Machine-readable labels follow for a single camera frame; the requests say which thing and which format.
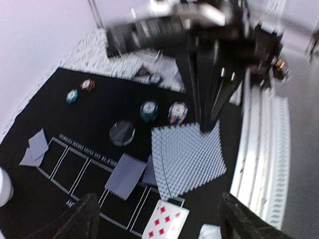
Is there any blue card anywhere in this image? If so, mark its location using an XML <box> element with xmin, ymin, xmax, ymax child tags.
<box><xmin>19</xmin><ymin>148</ymin><xmax>45</xmax><ymax>167</ymax></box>

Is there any nine of diamonds card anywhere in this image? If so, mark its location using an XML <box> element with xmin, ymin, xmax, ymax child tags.
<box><xmin>142</xmin><ymin>200</ymin><xmax>189</xmax><ymax>239</ymax></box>

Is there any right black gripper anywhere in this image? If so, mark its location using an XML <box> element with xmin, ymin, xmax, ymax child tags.
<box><xmin>174</xmin><ymin>17</ymin><xmax>283</xmax><ymax>133</ymax></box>

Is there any white ceramic bowl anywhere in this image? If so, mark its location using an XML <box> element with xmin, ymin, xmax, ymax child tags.
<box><xmin>0</xmin><ymin>168</ymin><xmax>14</xmax><ymax>207</ymax></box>

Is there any teal poker chip stack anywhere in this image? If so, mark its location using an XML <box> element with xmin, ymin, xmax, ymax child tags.
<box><xmin>140</xmin><ymin>100</ymin><xmax>158</xmax><ymax>122</ymax></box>

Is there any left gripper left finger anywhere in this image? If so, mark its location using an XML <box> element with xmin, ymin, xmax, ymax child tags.
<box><xmin>42</xmin><ymin>193</ymin><xmax>100</xmax><ymax>239</ymax></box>

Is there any black dealer button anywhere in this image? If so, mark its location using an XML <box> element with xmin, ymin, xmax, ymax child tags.
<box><xmin>109</xmin><ymin>120</ymin><xmax>135</xmax><ymax>146</ymax></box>

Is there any white poker chip stack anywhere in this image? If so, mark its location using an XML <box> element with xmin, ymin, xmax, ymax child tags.
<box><xmin>167</xmin><ymin>102</ymin><xmax>188</xmax><ymax>125</ymax></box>

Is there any orange chip stack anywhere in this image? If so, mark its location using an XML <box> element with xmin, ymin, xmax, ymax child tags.
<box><xmin>80</xmin><ymin>79</ymin><xmax>95</xmax><ymax>92</ymax></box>

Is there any front aluminium rail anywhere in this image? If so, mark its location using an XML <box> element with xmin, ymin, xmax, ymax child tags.
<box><xmin>230</xmin><ymin>75</ymin><xmax>291</xmax><ymax>230</ymax></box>

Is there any black triangular chip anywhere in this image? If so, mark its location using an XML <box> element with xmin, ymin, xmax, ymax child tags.
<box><xmin>133</xmin><ymin>65</ymin><xmax>152</xmax><ymax>79</ymax></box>

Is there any black poker felt mat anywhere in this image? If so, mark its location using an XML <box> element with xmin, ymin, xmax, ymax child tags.
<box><xmin>0</xmin><ymin>67</ymin><xmax>244</xmax><ymax>239</ymax></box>

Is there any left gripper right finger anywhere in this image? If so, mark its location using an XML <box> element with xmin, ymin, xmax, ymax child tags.
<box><xmin>219</xmin><ymin>192</ymin><xmax>292</xmax><ymax>239</ymax></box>

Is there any single teal poker chip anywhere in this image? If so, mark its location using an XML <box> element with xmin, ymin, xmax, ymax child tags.
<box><xmin>149</xmin><ymin>73</ymin><xmax>163</xmax><ymax>86</ymax></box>

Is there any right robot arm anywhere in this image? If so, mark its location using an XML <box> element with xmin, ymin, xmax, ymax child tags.
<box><xmin>106</xmin><ymin>0</ymin><xmax>287</xmax><ymax>132</ymax></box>

